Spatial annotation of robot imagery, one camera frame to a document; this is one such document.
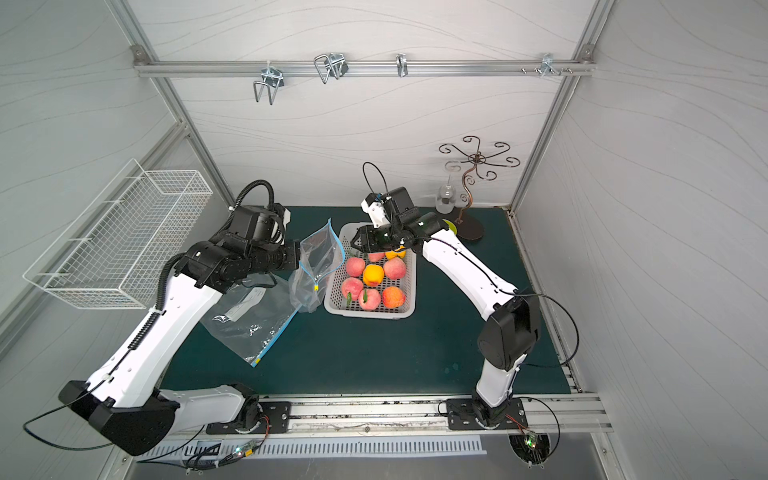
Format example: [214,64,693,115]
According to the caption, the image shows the pink peach back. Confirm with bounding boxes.
[367,252,385,263]

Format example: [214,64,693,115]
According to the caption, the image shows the metal hook right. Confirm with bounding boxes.
[520,54,573,77]

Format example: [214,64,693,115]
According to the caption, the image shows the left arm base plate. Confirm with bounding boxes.
[205,401,292,435]

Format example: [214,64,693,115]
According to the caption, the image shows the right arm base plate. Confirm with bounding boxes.
[444,398,528,431]

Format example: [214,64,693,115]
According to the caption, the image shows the white plastic perforated basket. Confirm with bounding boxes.
[324,222,417,320]

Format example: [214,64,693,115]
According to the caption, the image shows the white vent strip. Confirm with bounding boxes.
[139,435,487,461]

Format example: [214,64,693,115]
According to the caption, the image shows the brown metal hook stand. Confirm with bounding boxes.
[437,135,522,242]

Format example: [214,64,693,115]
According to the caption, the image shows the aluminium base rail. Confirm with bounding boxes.
[161,393,614,439]

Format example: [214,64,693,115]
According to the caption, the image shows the green plastic bowl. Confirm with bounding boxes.
[444,219,458,236]

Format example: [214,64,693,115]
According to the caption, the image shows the orange yellow peach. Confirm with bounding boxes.
[362,264,385,288]

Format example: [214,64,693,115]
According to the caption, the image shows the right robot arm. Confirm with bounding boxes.
[351,187,541,429]

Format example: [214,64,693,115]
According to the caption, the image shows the yellow peach back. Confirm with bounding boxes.
[385,247,407,260]

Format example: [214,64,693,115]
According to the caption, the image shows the aluminium top rail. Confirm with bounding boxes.
[134,57,597,79]

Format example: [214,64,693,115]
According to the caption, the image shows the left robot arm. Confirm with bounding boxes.
[59,204,299,456]

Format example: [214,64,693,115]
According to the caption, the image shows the orange red peach front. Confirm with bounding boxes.
[381,286,406,310]

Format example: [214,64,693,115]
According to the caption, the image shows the metal double hook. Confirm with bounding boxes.
[253,65,285,105]

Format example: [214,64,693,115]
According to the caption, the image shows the clear zip-top bag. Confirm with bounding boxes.
[200,274,298,367]
[288,219,346,313]

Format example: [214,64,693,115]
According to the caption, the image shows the white wire wall basket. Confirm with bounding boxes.
[22,159,212,310]

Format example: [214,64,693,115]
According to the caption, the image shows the small metal hook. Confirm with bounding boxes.
[395,53,408,78]

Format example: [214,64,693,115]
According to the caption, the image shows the metal hook centre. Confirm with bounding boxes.
[313,52,349,84]

